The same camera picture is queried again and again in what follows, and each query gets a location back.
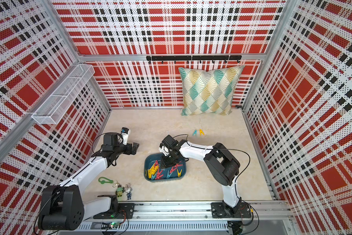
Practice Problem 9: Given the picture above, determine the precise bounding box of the red clothespin right in box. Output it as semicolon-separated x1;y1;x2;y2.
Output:
169;164;183;174

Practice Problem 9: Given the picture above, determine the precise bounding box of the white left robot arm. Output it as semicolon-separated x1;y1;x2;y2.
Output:
37;127;139;231

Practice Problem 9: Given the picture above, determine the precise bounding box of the black hook rail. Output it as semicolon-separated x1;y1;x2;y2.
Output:
146;55;242;62

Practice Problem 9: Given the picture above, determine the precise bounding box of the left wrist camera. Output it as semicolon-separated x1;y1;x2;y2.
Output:
121;127;131;145

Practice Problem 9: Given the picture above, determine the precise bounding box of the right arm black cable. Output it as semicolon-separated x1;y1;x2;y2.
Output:
172;134;251;200

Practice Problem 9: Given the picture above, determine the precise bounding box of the red clothespin in box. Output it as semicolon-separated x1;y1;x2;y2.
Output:
169;164;183;174
155;169;164;180

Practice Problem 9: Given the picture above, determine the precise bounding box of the green carabiner keychain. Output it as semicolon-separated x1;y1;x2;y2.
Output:
98;177;114;185

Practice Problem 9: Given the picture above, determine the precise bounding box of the green figurine keychain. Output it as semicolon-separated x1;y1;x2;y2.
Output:
115;186;125;198

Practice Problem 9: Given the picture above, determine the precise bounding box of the yellow clothespin in box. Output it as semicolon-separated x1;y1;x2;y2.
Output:
148;160;159;180

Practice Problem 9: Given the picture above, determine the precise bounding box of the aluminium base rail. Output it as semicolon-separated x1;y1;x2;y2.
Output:
57;201;300;235

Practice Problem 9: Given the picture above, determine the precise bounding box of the rabbit figurine keychain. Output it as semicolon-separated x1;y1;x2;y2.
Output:
124;184;133;201

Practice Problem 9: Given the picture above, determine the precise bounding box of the teal plastic storage box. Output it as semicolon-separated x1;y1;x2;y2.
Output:
144;153;187;183

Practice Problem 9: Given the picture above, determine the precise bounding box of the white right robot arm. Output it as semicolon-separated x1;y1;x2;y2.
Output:
159;135;240;209

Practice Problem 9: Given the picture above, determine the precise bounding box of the geometric patterned pillow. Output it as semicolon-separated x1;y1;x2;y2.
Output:
179;66;245;116

